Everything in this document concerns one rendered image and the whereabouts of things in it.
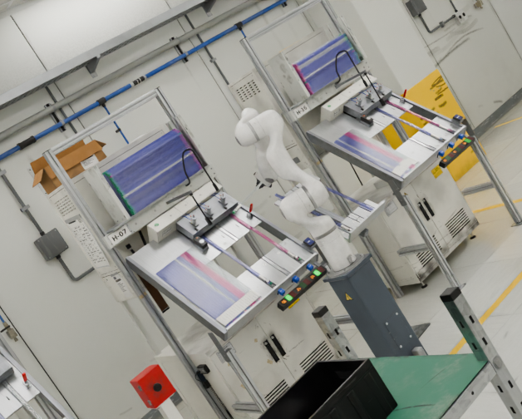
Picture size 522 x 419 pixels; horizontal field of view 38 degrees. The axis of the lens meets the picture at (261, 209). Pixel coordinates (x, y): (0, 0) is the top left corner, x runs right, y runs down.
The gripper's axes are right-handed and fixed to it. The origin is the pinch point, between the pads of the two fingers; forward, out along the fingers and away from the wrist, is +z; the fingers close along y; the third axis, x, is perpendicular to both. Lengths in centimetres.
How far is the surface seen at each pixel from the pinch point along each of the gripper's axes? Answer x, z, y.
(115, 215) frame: 59, 19, 48
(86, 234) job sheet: 70, 38, 56
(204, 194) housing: 17.0, 16.7, 21.1
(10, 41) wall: -34, 112, 209
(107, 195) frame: 57, 10, 56
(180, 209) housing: 33.9, 16.1, 24.4
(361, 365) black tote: 153, -214, -57
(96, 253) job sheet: 72, 45, 46
